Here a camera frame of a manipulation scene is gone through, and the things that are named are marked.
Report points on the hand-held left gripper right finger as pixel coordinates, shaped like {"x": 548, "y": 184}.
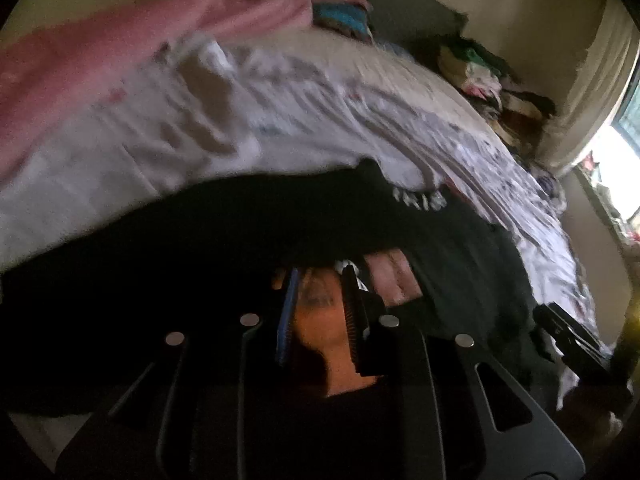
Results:
{"x": 352, "y": 310}

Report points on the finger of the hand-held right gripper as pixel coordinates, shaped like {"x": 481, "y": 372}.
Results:
{"x": 570, "y": 335}

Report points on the pile of folded clothes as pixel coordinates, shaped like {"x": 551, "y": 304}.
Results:
{"x": 495, "y": 85}

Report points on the teal striped clothes pile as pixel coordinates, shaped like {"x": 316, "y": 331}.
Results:
{"x": 342, "y": 17}

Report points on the window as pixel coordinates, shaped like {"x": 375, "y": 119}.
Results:
{"x": 617, "y": 170}

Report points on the cream pillow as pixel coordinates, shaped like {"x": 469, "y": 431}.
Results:
{"x": 380, "y": 65}

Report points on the black printed shirt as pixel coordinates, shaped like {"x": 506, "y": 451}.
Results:
{"x": 200, "y": 235}

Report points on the pink blanket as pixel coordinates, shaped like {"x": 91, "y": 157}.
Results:
{"x": 100, "y": 50}

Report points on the cream curtain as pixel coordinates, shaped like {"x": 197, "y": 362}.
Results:
{"x": 595, "y": 90}

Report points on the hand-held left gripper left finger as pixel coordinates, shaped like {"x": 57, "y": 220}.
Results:
{"x": 286, "y": 320}

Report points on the white printed bedsheet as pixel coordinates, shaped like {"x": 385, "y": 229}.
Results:
{"x": 300, "y": 110}

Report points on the grey headboard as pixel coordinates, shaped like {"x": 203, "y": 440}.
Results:
{"x": 415, "y": 15}

